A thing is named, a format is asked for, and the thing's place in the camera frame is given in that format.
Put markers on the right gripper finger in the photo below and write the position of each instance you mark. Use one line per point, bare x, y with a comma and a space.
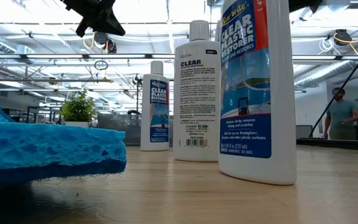
306, 4

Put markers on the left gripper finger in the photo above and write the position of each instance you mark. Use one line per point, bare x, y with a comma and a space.
109, 23
87, 25

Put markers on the white plastic restorer bottle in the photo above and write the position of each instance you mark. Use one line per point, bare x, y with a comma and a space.
154, 109
197, 109
259, 93

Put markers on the rectangular blue sponge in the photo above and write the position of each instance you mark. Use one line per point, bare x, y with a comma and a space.
57, 149

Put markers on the long ceiling light strip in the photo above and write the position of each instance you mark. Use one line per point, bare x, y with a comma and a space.
73, 56

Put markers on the black gantry stand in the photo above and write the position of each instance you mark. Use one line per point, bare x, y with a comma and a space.
137, 96

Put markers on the small potted green plant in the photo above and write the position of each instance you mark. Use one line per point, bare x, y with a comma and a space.
78, 109

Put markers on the person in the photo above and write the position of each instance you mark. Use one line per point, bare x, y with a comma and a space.
342, 115

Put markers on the silver ventilation duct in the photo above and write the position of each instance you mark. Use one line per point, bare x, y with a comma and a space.
325, 73

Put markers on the black aluminium frame rail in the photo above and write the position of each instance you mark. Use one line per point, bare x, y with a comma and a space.
337, 144

